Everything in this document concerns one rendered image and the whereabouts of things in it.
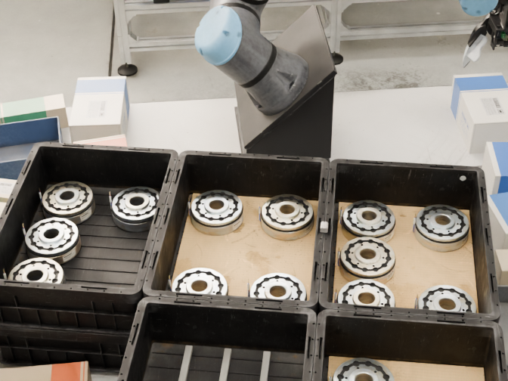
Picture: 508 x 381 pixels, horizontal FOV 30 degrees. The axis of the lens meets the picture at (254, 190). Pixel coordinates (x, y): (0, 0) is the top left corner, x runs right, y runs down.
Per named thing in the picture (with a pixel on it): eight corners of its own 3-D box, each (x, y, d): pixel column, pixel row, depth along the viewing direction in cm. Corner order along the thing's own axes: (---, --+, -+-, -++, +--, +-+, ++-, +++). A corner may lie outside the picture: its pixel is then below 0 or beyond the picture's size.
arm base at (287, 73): (260, 82, 221) (230, 57, 216) (308, 47, 213) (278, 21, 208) (258, 126, 211) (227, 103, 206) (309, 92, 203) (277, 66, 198)
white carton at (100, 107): (82, 106, 241) (77, 77, 235) (129, 105, 241) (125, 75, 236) (73, 156, 226) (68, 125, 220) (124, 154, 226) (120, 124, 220)
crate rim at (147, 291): (181, 158, 192) (180, 149, 190) (329, 167, 189) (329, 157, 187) (141, 305, 162) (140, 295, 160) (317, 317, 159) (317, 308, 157)
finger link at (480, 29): (464, 44, 215) (491, 15, 210) (463, 40, 216) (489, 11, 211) (479, 53, 217) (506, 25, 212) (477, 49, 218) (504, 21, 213)
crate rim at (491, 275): (329, 167, 189) (329, 157, 187) (482, 175, 186) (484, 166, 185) (317, 317, 159) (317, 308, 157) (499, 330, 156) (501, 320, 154)
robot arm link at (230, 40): (232, 94, 207) (186, 59, 200) (235, 54, 215) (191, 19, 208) (272, 66, 200) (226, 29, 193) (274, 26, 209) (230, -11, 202)
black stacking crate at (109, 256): (44, 186, 201) (35, 144, 193) (182, 194, 198) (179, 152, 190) (-16, 328, 171) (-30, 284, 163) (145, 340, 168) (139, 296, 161)
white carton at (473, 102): (449, 104, 239) (453, 75, 234) (496, 102, 240) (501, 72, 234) (469, 153, 224) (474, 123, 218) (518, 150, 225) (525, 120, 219)
